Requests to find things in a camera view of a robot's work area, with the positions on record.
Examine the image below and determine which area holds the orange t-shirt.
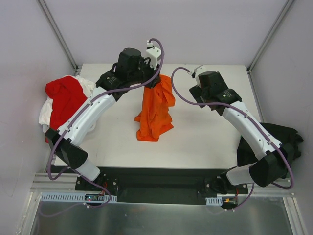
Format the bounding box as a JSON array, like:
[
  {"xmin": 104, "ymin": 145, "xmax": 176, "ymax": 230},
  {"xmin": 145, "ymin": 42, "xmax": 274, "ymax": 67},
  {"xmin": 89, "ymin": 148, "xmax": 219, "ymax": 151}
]
[{"xmin": 134, "ymin": 75, "xmax": 176, "ymax": 142}]

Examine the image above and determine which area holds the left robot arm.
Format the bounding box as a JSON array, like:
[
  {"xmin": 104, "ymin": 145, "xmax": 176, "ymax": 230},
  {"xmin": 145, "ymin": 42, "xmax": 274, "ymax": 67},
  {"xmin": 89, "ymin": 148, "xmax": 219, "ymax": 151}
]
[{"xmin": 45, "ymin": 43, "xmax": 164, "ymax": 190}]

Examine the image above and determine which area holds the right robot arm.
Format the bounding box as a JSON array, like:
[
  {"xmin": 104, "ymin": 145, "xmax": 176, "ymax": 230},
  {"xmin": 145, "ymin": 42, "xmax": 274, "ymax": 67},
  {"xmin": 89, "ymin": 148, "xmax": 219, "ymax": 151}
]
[{"xmin": 189, "ymin": 66, "xmax": 295, "ymax": 194}]

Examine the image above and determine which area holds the black t-shirt stack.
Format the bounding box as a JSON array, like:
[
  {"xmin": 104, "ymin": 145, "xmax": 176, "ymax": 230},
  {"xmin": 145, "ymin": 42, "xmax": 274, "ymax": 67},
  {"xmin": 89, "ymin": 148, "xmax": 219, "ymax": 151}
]
[{"xmin": 237, "ymin": 122, "xmax": 304, "ymax": 166}]

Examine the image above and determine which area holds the red t-shirt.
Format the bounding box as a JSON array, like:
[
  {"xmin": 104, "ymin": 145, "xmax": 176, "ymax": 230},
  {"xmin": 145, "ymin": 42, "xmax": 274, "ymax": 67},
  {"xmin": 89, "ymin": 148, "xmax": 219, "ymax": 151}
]
[{"xmin": 45, "ymin": 75, "xmax": 87, "ymax": 131}]

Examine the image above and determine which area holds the white t-shirt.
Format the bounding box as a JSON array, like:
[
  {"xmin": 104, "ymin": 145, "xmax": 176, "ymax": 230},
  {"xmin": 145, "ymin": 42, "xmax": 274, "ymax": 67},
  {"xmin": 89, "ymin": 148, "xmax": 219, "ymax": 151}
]
[{"xmin": 39, "ymin": 76, "xmax": 95, "ymax": 127}]

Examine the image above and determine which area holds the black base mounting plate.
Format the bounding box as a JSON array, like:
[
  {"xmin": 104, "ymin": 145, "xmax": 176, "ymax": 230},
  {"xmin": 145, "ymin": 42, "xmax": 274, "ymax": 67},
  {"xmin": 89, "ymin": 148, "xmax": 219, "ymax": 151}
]
[{"xmin": 75, "ymin": 167, "xmax": 224, "ymax": 205}]

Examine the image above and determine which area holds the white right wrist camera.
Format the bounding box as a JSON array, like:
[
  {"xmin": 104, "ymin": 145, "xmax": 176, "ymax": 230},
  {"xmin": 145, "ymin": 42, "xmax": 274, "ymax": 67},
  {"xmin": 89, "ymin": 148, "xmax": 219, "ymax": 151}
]
[{"xmin": 194, "ymin": 65, "xmax": 208, "ymax": 88}]

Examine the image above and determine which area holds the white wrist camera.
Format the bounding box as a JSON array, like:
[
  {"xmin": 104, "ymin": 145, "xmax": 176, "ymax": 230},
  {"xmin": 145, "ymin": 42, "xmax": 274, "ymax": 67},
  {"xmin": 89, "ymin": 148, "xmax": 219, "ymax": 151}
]
[
  {"xmin": 146, "ymin": 41, "xmax": 163, "ymax": 70},
  {"xmin": 194, "ymin": 65, "xmax": 208, "ymax": 88}
]

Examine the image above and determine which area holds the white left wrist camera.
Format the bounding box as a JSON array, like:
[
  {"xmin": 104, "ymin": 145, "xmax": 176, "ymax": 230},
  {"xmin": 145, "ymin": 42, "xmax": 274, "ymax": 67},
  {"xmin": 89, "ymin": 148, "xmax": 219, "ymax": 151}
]
[{"xmin": 146, "ymin": 41, "xmax": 163, "ymax": 70}]

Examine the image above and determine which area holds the left aluminium frame post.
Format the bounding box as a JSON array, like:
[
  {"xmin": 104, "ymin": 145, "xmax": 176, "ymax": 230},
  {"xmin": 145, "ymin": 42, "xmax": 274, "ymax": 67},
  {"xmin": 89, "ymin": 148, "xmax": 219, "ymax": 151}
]
[{"xmin": 36, "ymin": 0, "xmax": 81, "ymax": 75}]

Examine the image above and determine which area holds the aluminium frame post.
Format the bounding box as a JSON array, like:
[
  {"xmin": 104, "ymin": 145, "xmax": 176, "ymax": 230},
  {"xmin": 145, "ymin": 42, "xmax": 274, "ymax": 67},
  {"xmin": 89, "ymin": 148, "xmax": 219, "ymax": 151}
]
[
  {"xmin": 36, "ymin": 0, "xmax": 81, "ymax": 75},
  {"xmin": 247, "ymin": 0, "xmax": 296, "ymax": 74}
]

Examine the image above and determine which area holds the right slotted cable duct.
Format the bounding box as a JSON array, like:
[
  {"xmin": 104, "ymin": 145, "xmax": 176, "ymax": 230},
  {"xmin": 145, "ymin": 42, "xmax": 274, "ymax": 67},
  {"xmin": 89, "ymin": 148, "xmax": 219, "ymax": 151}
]
[{"xmin": 205, "ymin": 196, "xmax": 223, "ymax": 206}]

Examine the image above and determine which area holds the slotted cable duct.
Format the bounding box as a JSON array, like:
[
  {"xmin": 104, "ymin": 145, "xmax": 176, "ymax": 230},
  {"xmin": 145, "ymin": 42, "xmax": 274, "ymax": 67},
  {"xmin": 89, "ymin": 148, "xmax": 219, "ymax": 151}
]
[
  {"xmin": 41, "ymin": 192, "xmax": 117, "ymax": 204},
  {"xmin": 205, "ymin": 196, "xmax": 223, "ymax": 206}
]

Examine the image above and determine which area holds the right aluminium frame post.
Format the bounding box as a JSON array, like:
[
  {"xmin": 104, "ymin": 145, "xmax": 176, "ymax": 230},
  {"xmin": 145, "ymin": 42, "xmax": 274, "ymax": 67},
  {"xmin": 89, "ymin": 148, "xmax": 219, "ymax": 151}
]
[{"xmin": 247, "ymin": 0, "xmax": 296, "ymax": 74}]

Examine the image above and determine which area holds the left slotted cable duct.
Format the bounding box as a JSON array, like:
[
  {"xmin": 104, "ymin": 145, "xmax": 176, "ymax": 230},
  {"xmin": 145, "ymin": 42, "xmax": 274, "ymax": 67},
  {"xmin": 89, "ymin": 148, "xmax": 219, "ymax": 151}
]
[{"xmin": 41, "ymin": 192, "xmax": 117, "ymax": 204}]

